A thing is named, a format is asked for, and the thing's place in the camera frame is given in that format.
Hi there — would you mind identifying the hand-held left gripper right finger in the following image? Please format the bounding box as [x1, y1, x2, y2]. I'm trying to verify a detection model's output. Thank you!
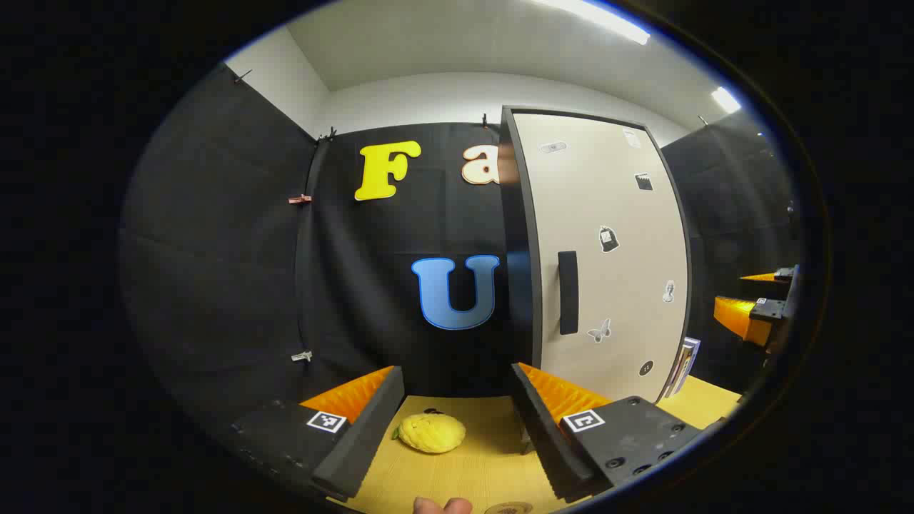
[510, 361, 706, 504]

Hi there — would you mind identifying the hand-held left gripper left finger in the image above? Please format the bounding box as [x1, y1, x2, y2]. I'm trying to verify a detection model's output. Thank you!
[230, 365, 406, 502]

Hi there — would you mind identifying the beige cabinet door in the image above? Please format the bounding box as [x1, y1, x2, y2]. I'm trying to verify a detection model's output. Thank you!
[513, 113, 690, 404]

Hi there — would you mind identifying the black door handle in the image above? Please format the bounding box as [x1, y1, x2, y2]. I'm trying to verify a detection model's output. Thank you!
[558, 251, 579, 336]

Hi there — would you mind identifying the dark grey cabinet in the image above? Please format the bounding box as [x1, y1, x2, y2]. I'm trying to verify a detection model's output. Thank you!
[500, 106, 693, 408]

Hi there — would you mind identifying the yellow toy lemon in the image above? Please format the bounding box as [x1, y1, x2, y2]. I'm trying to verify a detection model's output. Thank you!
[391, 414, 467, 455]

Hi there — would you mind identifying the stack of white books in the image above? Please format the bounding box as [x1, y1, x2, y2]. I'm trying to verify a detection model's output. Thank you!
[664, 337, 702, 399]

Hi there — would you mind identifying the black backdrop cloth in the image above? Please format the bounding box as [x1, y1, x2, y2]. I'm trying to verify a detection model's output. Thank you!
[118, 63, 804, 436]

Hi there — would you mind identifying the long ceiling light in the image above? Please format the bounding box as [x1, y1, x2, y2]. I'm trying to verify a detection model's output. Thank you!
[536, 0, 651, 45]

